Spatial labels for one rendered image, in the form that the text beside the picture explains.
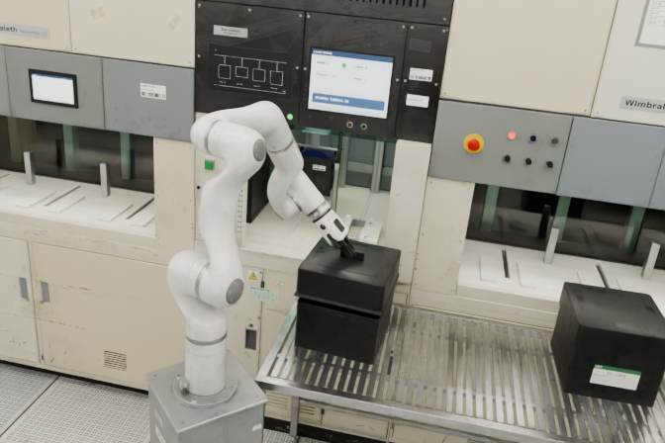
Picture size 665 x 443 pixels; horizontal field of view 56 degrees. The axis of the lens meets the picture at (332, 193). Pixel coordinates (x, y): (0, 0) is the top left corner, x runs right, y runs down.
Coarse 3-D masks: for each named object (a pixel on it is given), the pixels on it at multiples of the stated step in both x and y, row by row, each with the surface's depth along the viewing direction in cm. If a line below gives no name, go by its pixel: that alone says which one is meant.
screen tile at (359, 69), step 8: (360, 64) 213; (368, 64) 212; (352, 72) 214; (360, 72) 214; (368, 72) 213; (376, 72) 212; (352, 80) 215; (384, 80) 213; (352, 88) 216; (360, 88) 215; (368, 88) 215; (376, 88) 214; (384, 88) 214; (376, 96) 215; (384, 96) 215
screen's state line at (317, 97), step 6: (318, 96) 219; (324, 96) 219; (330, 96) 219; (336, 96) 218; (342, 96) 218; (318, 102) 220; (324, 102) 220; (330, 102) 219; (336, 102) 219; (342, 102) 218; (348, 102) 218; (354, 102) 218; (360, 102) 217; (366, 102) 217; (372, 102) 216; (378, 102) 216; (384, 102) 215; (366, 108) 217; (372, 108) 217; (378, 108) 217
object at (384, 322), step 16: (304, 304) 201; (320, 304) 232; (304, 320) 203; (320, 320) 202; (336, 320) 200; (352, 320) 198; (368, 320) 196; (384, 320) 209; (304, 336) 205; (320, 336) 204; (336, 336) 202; (352, 336) 200; (368, 336) 198; (336, 352) 204; (352, 352) 202; (368, 352) 200
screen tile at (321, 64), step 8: (320, 64) 215; (328, 64) 215; (336, 64) 214; (336, 72) 215; (344, 72) 215; (320, 80) 217; (328, 80) 217; (336, 80) 216; (344, 80) 216; (320, 88) 218; (328, 88) 218; (336, 88) 217; (344, 88) 217
